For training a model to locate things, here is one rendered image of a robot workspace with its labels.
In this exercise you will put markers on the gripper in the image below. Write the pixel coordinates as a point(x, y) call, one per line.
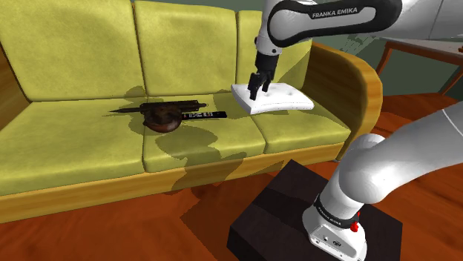
point(267, 62)

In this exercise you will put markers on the wooden table with pale top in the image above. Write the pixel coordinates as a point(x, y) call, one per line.
point(427, 50)

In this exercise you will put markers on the yellow-green sofa with wooden frame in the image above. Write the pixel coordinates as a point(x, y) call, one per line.
point(83, 137)

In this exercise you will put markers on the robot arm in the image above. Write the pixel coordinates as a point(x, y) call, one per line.
point(365, 170)

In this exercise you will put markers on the black remote control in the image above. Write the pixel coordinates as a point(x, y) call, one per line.
point(204, 115)

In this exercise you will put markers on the white cushion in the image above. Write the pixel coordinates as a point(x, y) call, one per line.
point(278, 99)

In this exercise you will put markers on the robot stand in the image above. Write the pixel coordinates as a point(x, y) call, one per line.
point(289, 213)

